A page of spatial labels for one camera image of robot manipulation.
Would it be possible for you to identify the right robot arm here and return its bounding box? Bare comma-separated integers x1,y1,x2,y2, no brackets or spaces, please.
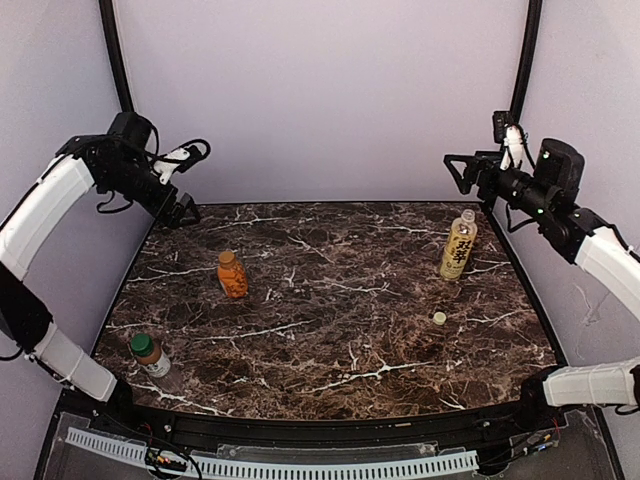
444,138,639,430

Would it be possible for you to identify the black front rail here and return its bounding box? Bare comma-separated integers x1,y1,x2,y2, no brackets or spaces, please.
132,402,523,449

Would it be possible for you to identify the black frame post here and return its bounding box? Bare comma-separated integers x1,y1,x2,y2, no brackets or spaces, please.
98,0,135,112
509,0,543,124

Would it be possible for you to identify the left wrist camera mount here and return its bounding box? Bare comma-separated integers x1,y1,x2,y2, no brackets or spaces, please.
151,139,211,185

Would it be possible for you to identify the green cap coffee bottle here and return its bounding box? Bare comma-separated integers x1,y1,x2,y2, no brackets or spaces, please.
130,333,183,394

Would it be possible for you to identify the yellow tea bottle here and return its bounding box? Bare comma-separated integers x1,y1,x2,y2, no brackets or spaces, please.
439,209,478,281

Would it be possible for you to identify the cream bottle cap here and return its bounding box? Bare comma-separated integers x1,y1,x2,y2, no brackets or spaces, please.
433,312,447,325

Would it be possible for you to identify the right black frame post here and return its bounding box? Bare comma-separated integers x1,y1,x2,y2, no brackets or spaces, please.
509,0,543,124

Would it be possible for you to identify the white slotted cable duct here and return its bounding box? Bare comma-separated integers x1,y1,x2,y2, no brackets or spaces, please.
65,427,479,479

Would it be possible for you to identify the left black frame post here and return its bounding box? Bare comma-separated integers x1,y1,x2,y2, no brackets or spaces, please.
98,0,135,112

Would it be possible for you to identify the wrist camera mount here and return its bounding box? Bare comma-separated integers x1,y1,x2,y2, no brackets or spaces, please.
492,110,526,171
151,139,211,185

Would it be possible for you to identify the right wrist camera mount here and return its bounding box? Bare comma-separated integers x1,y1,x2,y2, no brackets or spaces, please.
492,110,526,171

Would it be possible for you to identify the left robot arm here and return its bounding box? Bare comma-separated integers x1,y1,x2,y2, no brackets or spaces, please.
1,112,211,409

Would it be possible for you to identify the orange juice bottle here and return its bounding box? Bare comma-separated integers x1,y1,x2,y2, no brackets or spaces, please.
217,251,249,299

